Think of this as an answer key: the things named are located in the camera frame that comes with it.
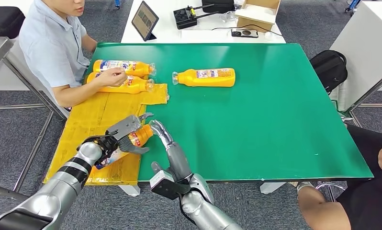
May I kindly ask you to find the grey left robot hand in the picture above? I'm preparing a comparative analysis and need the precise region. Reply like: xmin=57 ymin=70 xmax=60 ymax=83
xmin=113 ymin=113 xmax=154 ymax=155

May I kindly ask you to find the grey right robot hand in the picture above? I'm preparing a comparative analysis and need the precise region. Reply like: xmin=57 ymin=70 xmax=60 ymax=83
xmin=148 ymin=119 xmax=193 ymax=183

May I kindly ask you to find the orange labelled plastic bottle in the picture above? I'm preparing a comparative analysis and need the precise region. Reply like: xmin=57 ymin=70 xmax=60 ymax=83
xmin=94 ymin=124 xmax=155 ymax=171
xmin=172 ymin=67 xmax=236 ymax=88
xmin=92 ymin=59 xmax=157 ymax=78
xmin=86 ymin=71 xmax=155 ymax=94

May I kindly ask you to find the white table foot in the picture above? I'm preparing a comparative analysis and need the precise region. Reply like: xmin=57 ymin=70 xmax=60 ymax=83
xmin=118 ymin=184 xmax=141 ymax=197
xmin=259 ymin=182 xmax=287 ymax=195

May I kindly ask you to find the yellow taped cardboard mat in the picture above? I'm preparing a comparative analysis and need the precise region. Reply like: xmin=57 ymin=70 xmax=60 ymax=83
xmin=43 ymin=83 xmax=169 ymax=186

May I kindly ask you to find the white table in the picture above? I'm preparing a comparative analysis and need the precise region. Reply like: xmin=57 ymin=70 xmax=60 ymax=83
xmin=121 ymin=0 xmax=287 ymax=44

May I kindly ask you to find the green work table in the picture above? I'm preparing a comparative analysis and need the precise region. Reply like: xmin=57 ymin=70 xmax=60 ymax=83
xmin=83 ymin=43 xmax=374 ymax=182

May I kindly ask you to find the black tablet on stand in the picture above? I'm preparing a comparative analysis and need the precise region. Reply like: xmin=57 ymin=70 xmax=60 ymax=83
xmin=131 ymin=0 xmax=159 ymax=42

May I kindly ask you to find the person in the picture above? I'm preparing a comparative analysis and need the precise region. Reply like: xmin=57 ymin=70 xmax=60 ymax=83
xmin=297 ymin=124 xmax=382 ymax=230
xmin=19 ymin=0 xmax=128 ymax=109

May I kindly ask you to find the black router with antennas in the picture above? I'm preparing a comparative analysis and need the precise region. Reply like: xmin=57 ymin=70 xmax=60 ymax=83
xmin=173 ymin=3 xmax=220 ymax=30

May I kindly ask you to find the black phone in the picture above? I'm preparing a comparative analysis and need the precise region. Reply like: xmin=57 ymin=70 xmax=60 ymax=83
xmin=231 ymin=28 xmax=259 ymax=38

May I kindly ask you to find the clear plastic wrap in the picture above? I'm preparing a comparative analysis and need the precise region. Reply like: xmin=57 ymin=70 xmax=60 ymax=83
xmin=219 ymin=11 xmax=238 ymax=23

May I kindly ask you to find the chrome chair base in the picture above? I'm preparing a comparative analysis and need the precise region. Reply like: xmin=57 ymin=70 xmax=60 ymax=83
xmin=315 ymin=181 xmax=347 ymax=204

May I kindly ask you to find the black bag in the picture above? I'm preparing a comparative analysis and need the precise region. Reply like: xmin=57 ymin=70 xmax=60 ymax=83
xmin=202 ymin=0 xmax=236 ymax=14

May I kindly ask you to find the open cardboard box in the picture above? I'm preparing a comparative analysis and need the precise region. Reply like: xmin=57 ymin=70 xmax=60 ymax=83
xmin=235 ymin=0 xmax=281 ymax=33

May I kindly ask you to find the black backpack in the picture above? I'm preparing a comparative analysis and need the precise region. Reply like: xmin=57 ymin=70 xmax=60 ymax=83
xmin=310 ymin=49 xmax=348 ymax=95

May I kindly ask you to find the black hard case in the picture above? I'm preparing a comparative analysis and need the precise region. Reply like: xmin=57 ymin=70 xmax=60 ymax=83
xmin=0 ymin=6 xmax=26 ymax=39

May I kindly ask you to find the white cabinet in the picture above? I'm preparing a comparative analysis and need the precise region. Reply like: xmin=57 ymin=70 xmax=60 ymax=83
xmin=329 ymin=0 xmax=382 ymax=112

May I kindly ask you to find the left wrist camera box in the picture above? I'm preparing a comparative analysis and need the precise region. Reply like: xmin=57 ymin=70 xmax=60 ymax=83
xmin=106 ymin=115 xmax=143 ymax=141

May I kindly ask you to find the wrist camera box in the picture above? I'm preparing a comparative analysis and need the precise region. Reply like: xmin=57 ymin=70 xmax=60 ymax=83
xmin=106 ymin=115 xmax=143 ymax=141
xmin=149 ymin=170 xmax=191 ymax=201

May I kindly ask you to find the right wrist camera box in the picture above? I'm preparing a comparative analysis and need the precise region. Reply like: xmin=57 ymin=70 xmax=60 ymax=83
xmin=149 ymin=170 xmax=191 ymax=201

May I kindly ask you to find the black cable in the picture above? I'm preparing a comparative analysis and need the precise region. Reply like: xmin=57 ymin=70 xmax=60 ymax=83
xmin=211 ymin=24 xmax=283 ymax=37

